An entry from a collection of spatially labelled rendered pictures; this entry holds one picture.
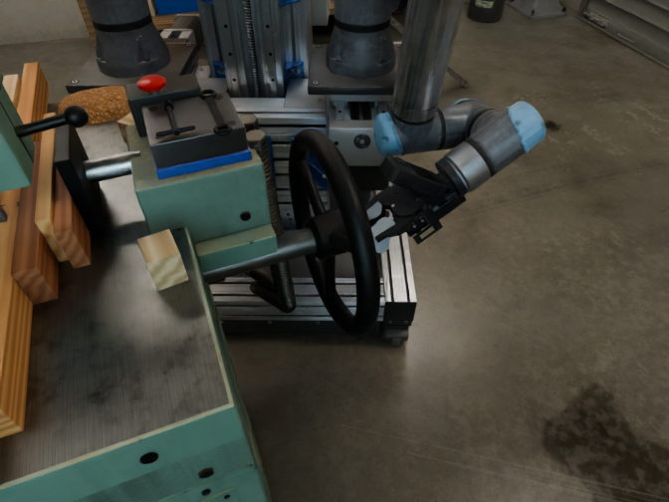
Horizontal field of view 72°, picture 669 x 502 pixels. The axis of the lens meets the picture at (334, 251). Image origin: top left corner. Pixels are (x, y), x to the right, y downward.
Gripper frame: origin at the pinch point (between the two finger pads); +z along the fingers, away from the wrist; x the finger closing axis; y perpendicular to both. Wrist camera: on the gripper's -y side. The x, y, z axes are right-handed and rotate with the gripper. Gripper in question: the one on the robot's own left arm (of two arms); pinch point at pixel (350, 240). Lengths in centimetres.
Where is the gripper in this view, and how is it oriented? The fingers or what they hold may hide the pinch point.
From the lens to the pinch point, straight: 77.0
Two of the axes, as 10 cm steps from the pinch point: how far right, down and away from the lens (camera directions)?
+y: 4.6, 4.8, 7.5
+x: -3.8, -6.6, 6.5
